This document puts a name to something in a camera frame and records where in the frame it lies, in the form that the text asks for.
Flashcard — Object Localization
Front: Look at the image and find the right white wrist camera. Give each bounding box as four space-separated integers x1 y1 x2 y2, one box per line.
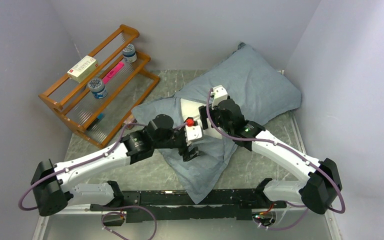
210 85 229 108

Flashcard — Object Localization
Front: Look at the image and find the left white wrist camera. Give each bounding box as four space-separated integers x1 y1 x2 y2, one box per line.
184 117 204 145

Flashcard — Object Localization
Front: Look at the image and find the pink capped bottle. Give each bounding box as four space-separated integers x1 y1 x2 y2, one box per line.
126 115 137 129

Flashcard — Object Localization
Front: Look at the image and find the far blue white jar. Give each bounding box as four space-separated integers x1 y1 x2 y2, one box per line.
122 43 137 63

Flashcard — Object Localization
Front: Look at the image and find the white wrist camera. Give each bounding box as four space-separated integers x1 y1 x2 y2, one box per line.
184 117 204 145
210 85 229 108

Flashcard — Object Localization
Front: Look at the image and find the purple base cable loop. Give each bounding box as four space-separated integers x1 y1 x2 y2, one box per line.
100 205 158 240

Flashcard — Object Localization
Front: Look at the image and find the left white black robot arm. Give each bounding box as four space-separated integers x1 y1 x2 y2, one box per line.
30 114 203 217

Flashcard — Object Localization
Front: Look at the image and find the blue white jar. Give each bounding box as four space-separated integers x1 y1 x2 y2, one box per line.
122 43 137 63
87 78 108 99

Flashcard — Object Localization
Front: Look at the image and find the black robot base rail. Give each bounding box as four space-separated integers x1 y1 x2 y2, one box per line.
89 188 287 223

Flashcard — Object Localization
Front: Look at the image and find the white pillow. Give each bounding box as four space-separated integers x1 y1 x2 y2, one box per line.
180 98 223 139

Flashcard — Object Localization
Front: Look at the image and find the white cardboard box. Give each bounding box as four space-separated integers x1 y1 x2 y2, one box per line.
67 55 99 83

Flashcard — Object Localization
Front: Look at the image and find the near blue white jar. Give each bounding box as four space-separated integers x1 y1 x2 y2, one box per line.
87 78 108 99

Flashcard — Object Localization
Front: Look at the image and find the wooden tiered shelf rack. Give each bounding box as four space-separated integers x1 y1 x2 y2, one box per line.
38 24 160 149

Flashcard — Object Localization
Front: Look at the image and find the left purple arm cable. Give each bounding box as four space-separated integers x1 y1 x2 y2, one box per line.
18 122 147 211

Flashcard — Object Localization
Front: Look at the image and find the blue grey pillow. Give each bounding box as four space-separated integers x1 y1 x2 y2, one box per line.
132 43 302 204

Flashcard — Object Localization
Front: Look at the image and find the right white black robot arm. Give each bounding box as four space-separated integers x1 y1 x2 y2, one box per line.
198 98 346 215

